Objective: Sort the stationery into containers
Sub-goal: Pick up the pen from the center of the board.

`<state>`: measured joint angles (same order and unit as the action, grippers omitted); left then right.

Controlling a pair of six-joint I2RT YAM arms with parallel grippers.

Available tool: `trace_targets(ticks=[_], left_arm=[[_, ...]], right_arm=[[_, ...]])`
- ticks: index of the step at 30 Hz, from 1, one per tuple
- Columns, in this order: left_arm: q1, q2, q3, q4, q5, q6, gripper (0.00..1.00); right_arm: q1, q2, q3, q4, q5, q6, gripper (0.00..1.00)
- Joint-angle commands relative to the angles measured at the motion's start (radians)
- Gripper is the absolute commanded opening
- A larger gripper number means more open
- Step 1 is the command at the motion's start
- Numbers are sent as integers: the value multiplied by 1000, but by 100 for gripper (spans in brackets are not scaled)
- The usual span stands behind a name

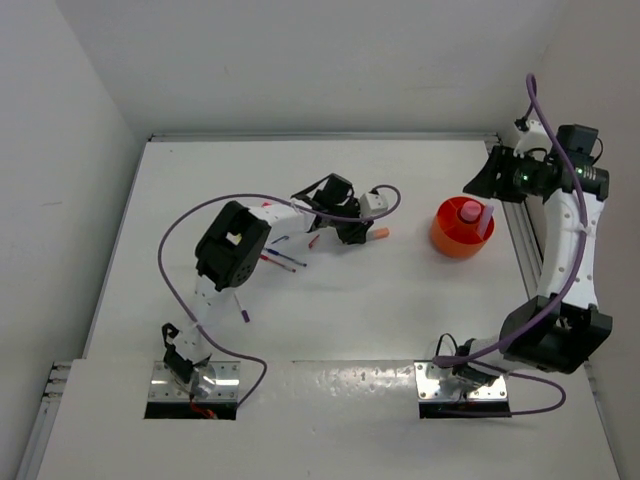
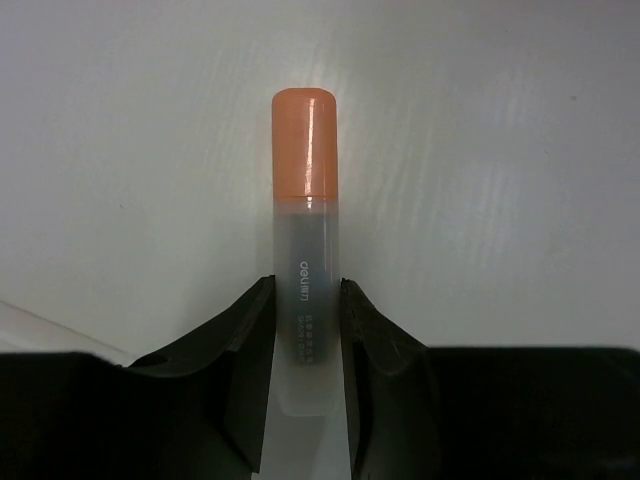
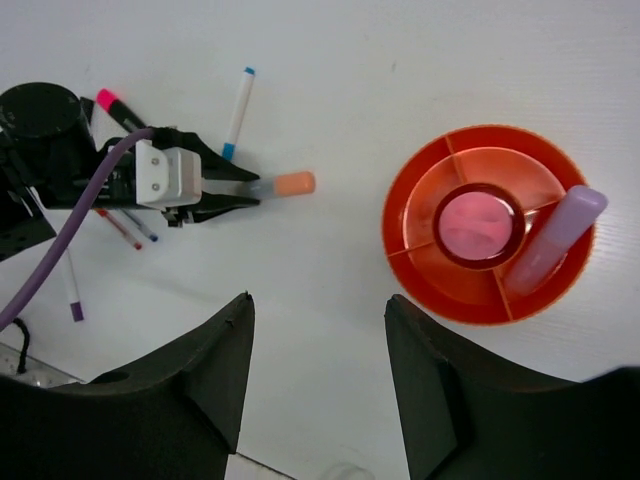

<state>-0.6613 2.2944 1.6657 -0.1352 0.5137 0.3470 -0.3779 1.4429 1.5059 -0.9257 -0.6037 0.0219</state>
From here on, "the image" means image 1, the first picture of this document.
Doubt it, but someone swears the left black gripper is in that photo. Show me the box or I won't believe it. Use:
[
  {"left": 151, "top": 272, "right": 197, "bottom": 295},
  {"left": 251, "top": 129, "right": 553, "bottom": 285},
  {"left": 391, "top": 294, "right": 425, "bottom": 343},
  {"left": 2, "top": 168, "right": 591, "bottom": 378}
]
[{"left": 329, "top": 197, "right": 373, "bottom": 244}]

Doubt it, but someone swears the grey orange marker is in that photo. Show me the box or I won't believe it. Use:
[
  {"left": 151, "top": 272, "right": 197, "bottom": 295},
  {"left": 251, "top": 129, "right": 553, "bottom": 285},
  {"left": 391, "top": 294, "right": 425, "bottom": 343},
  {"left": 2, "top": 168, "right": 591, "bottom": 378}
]
[{"left": 369, "top": 228, "right": 390, "bottom": 240}]

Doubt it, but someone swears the lilac marker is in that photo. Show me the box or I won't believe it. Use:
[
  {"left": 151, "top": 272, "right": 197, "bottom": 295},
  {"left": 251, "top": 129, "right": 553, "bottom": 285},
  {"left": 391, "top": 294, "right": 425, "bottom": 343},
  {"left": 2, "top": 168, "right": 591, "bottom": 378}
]
[{"left": 476, "top": 204, "right": 494, "bottom": 239}]

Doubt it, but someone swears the pink glue bottle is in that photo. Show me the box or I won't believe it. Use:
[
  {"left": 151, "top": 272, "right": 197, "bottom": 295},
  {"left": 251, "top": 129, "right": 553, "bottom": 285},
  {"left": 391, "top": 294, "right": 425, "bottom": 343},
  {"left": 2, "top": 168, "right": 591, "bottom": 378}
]
[{"left": 459, "top": 200, "right": 483, "bottom": 223}]

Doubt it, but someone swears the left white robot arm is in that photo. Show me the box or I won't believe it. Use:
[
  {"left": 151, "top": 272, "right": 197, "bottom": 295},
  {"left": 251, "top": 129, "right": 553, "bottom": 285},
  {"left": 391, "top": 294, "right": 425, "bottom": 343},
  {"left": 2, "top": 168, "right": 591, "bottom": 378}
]
[{"left": 157, "top": 173, "right": 396, "bottom": 372}]

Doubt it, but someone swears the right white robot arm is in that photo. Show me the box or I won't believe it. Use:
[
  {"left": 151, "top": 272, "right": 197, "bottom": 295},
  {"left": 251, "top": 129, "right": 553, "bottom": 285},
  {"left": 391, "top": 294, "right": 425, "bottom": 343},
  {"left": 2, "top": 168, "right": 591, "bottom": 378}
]
[{"left": 452, "top": 120, "right": 613, "bottom": 386}]

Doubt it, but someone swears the red paper clip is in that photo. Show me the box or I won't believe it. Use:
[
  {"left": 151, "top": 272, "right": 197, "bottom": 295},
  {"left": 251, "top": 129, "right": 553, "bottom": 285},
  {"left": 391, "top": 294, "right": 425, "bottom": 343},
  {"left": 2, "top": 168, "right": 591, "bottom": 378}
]
[{"left": 308, "top": 234, "right": 320, "bottom": 249}]

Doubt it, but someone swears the blue paper clip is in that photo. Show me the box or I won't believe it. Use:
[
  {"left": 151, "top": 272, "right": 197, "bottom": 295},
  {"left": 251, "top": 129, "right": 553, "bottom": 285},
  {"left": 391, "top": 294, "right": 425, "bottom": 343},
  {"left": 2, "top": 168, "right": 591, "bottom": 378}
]
[{"left": 271, "top": 235, "right": 290, "bottom": 245}]

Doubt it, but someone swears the orange divided container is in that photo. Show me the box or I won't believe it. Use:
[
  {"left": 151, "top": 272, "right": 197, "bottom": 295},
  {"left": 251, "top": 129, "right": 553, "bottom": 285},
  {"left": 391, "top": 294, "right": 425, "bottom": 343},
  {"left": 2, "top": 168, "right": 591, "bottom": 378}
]
[{"left": 429, "top": 196, "right": 495, "bottom": 260}]

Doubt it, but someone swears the blue ballpoint pen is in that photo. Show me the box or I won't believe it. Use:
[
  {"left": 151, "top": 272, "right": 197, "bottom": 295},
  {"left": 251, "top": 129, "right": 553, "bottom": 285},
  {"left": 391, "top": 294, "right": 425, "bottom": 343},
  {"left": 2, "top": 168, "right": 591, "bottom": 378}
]
[{"left": 263, "top": 248, "right": 308, "bottom": 268}]

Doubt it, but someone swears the red ballpoint pen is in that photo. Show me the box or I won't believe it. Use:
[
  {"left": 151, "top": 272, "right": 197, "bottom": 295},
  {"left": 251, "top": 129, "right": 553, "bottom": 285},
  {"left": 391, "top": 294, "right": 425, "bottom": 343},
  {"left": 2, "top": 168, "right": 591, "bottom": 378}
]
[{"left": 260, "top": 254, "right": 297, "bottom": 273}]

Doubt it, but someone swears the purple capped white pen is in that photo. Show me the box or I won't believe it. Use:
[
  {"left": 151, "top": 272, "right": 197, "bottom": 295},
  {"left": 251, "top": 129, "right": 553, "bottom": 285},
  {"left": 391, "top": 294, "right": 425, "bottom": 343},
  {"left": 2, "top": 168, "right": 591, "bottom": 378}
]
[{"left": 234, "top": 294, "right": 251, "bottom": 323}]

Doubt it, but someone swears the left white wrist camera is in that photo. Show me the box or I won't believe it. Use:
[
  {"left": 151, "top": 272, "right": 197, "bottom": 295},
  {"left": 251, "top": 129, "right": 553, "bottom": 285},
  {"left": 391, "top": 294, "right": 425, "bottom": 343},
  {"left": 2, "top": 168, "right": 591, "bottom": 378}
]
[{"left": 359, "top": 192, "right": 389, "bottom": 218}]

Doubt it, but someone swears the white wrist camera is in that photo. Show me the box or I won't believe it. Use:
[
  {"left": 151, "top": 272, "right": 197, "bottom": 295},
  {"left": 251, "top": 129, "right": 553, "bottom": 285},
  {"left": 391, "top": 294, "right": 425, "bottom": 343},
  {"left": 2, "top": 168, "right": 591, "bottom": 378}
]
[
  {"left": 514, "top": 118, "right": 551, "bottom": 154},
  {"left": 359, "top": 192, "right": 389, "bottom": 218}
]

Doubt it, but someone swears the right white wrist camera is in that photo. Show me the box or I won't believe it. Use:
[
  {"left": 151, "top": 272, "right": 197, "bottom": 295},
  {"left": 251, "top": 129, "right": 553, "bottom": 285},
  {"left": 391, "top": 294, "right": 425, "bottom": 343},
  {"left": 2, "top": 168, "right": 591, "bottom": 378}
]
[{"left": 514, "top": 118, "right": 551, "bottom": 154}]

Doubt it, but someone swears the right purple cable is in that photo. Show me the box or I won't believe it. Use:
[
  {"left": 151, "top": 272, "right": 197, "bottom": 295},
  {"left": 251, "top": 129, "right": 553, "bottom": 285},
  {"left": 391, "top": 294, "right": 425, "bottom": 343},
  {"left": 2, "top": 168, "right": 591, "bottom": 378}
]
[{"left": 432, "top": 73, "right": 594, "bottom": 417}]

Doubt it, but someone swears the purple cable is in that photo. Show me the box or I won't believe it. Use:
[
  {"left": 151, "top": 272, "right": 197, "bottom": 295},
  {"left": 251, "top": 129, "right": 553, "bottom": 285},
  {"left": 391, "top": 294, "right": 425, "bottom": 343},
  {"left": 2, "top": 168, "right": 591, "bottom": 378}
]
[
  {"left": 158, "top": 184, "right": 402, "bottom": 409},
  {"left": 432, "top": 73, "right": 594, "bottom": 417}
]

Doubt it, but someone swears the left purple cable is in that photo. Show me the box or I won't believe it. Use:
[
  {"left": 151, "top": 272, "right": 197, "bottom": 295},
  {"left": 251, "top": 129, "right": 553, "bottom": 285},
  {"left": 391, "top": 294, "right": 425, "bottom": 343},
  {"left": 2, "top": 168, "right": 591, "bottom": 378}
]
[{"left": 158, "top": 184, "right": 402, "bottom": 409}]

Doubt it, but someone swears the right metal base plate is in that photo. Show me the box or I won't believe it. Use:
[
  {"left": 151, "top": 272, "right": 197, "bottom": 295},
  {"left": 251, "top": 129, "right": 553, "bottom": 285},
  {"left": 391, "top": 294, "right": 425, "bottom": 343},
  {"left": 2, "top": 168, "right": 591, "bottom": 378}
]
[{"left": 414, "top": 361, "right": 508, "bottom": 404}]

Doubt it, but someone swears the metal base plate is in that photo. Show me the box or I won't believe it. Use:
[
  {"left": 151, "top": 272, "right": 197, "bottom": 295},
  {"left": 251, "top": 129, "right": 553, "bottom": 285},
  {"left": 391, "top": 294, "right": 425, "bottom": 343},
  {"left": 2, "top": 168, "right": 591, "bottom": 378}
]
[
  {"left": 414, "top": 361, "right": 508, "bottom": 404},
  {"left": 147, "top": 361, "right": 240, "bottom": 403}
]

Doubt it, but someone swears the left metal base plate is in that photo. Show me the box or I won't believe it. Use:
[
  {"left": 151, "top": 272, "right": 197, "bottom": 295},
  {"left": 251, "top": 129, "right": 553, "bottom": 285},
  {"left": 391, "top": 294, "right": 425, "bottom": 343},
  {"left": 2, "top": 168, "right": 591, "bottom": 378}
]
[{"left": 147, "top": 361, "right": 240, "bottom": 403}]

